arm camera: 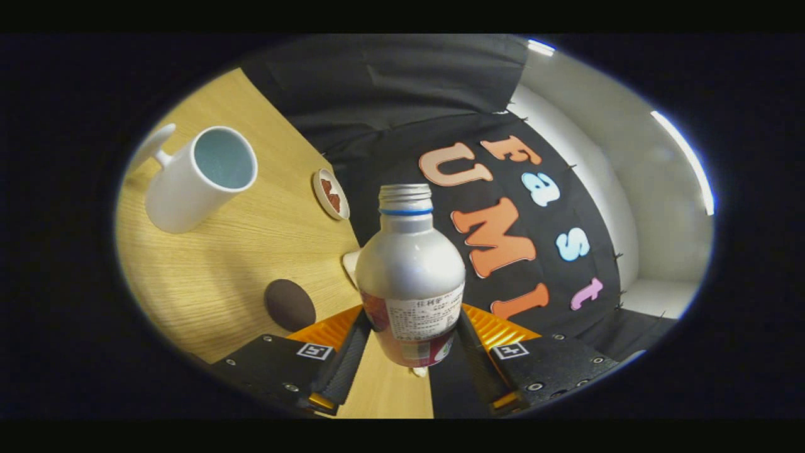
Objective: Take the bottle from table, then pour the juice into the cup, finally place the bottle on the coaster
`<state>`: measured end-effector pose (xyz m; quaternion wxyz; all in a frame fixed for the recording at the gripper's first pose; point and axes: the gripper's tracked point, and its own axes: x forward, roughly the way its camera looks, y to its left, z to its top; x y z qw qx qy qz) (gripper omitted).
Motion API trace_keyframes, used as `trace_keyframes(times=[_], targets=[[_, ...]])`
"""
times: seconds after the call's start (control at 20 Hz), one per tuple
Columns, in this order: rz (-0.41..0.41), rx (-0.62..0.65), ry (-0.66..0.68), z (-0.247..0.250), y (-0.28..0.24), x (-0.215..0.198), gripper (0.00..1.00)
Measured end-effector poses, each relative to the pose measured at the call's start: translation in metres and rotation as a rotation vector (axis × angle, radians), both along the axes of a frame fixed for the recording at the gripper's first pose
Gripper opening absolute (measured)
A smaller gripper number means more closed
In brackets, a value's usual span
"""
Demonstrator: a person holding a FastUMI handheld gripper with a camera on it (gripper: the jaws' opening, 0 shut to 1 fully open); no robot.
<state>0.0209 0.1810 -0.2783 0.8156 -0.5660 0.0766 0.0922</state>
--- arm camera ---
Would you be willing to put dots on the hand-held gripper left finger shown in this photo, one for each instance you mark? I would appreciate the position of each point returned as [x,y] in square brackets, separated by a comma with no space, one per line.
[349,365]

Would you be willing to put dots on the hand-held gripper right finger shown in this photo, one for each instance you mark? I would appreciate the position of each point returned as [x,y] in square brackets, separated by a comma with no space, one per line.
[471,371]

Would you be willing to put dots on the dark brown round coaster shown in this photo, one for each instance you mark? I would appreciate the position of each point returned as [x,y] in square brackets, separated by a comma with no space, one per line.
[289,305]

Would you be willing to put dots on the silver juice bottle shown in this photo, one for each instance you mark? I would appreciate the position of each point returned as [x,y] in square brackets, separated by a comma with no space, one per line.
[409,270]

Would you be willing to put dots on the white cup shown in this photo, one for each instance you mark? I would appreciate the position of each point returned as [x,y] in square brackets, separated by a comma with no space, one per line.
[182,189]

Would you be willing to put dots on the white toaster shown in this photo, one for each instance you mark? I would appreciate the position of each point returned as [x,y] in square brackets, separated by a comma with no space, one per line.
[350,267]

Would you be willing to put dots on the wooden table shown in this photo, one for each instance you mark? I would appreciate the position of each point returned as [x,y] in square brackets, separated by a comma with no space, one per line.
[251,251]

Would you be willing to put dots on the reddish brown food pieces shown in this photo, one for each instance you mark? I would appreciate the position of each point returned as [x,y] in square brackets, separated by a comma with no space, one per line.
[331,195]

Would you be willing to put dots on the small white plate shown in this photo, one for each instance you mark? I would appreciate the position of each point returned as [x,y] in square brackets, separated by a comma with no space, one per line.
[319,196]

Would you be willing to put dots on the narrow ceiling light panel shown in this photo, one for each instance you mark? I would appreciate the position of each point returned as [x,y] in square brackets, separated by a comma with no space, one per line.
[541,47]

